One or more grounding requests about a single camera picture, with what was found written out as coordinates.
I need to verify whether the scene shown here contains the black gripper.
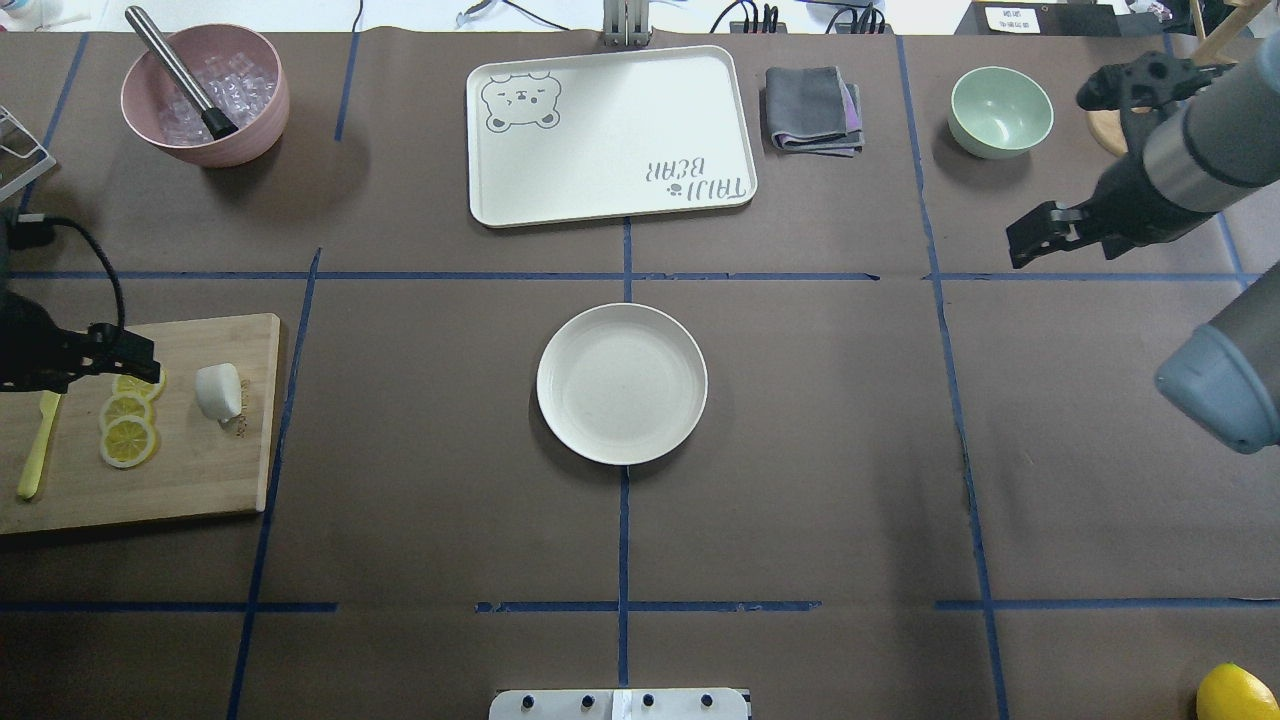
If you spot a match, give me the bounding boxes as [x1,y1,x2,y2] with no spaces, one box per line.
[1006,155,1212,270]

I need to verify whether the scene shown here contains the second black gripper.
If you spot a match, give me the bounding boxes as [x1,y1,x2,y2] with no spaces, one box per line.
[1,291,163,393]

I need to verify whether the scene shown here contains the cream round plate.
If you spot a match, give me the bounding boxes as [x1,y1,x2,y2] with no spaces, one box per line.
[535,302,709,466]

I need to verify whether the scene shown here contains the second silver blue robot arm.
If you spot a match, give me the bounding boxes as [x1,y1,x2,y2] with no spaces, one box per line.
[1,209,163,395]

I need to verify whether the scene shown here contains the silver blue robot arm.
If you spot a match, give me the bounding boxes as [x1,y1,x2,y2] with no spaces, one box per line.
[1006,36,1279,455]

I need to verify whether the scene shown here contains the white bear tray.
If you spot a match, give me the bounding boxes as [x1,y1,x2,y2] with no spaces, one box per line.
[466,45,758,228]

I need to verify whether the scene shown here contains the top lemon slice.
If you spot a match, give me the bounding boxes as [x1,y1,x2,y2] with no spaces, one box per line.
[111,368,166,402]

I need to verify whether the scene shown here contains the lemon slice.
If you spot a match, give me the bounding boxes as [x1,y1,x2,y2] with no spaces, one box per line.
[99,392,154,432]
[111,368,166,402]
[99,416,157,470]

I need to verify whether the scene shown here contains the middle lemon slice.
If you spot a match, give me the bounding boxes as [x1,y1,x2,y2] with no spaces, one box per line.
[99,392,154,432]

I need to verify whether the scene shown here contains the yellow plastic knife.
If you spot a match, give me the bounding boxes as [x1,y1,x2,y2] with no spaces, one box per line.
[15,391,61,501]

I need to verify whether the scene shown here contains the bottom lemon slice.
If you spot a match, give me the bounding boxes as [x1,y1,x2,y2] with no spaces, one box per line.
[99,416,157,470]

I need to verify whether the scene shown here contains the wooden mug stand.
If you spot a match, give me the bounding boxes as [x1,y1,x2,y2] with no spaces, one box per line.
[1085,1,1277,158]

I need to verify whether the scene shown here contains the green bowl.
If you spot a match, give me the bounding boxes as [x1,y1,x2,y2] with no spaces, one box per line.
[948,67,1055,160]

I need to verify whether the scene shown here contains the bamboo cutting board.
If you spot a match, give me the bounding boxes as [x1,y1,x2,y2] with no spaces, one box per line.
[1,313,282,534]

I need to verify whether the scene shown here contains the steel muddler black tip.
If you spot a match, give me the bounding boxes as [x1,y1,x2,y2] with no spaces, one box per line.
[124,5,238,140]

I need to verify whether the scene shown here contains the grey folded cloth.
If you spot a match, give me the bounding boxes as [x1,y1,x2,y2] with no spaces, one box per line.
[764,67,865,158]

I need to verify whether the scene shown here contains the pink bowl with ice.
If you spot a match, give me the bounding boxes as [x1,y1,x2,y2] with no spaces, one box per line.
[120,24,291,168]

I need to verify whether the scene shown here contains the lower yellow lemon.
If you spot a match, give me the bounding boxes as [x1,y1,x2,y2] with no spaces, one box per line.
[1196,664,1279,719]

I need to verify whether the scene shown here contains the white wire cup rack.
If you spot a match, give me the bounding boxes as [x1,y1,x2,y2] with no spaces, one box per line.
[1,106,58,202]

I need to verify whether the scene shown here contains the aluminium frame post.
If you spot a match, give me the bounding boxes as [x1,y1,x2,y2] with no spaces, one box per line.
[602,0,652,47]

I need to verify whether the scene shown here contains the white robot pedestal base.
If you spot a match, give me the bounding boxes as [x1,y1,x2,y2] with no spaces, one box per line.
[488,687,753,719]

